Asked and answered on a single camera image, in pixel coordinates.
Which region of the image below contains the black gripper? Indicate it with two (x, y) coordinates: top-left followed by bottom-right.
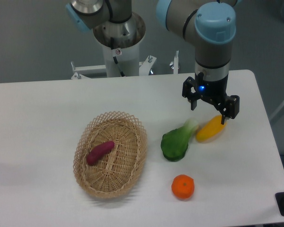
(182, 72), (240, 125)

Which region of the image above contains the purple sweet potato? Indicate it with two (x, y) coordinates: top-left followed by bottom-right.
(86, 141), (115, 165)

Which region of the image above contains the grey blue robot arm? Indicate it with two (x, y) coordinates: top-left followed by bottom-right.
(66, 0), (240, 122)

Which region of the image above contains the woven wicker basket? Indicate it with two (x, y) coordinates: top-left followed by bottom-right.
(73, 111), (147, 199)

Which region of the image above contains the yellow corn cob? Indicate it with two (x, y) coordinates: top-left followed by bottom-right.
(195, 115), (226, 143)

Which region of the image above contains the green bok choy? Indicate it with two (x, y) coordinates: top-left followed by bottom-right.
(160, 118), (199, 162)

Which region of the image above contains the orange tangerine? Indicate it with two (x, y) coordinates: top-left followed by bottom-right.
(171, 175), (195, 200)

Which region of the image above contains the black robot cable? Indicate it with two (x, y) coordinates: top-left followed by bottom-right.
(109, 37), (125, 78)

